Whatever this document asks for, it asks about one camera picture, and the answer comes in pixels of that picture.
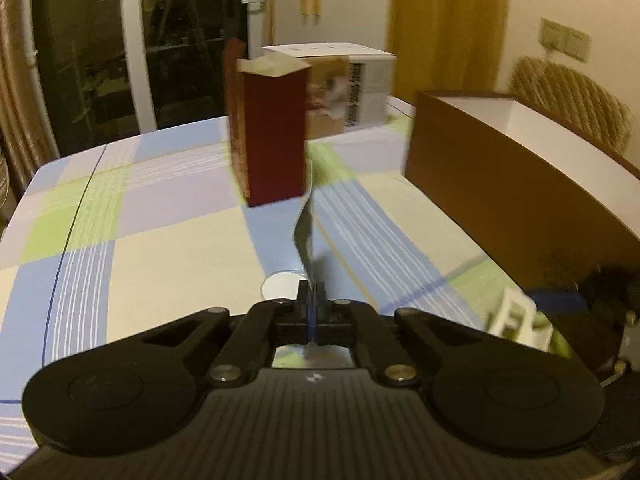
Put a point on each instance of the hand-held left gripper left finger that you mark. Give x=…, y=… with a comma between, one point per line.
x=302, y=320

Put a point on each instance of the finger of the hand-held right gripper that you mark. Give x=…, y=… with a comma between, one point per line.
x=555, y=299

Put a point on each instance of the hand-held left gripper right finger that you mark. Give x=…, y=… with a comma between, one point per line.
x=322, y=320

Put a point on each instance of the white hair claw clip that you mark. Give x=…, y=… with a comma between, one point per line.
x=510, y=315

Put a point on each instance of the dark green packaging card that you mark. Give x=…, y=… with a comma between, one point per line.
x=304, y=240

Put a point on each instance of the brown cardboard box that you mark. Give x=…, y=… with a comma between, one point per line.
x=500, y=185

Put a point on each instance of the checked tablecloth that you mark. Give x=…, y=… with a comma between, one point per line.
x=175, y=240

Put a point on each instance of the dark red carton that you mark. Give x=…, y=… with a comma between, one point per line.
x=275, y=140

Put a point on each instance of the white and brown product box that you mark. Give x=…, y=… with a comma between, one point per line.
x=360, y=90

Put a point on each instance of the yellow curtain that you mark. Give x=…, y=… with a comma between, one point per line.
x=450, y=25

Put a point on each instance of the glass door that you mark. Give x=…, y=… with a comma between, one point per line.
x=150, y=45

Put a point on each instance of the beige patterned curtain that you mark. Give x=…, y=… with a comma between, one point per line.
x=20, y=85

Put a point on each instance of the beige wall socket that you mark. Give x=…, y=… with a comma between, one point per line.
x=553, y=34
x=577, y=45

